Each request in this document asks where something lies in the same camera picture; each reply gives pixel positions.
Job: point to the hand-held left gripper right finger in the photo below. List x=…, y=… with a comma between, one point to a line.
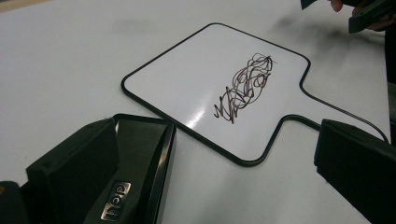
x=358, y=165

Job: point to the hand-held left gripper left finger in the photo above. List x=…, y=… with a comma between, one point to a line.
x=71, y=174

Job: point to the black whiteboard eraser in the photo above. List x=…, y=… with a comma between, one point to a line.
x=140, y=155

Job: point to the paddle-shaped whiteboard with black rim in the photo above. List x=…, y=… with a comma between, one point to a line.
x=202, y=77

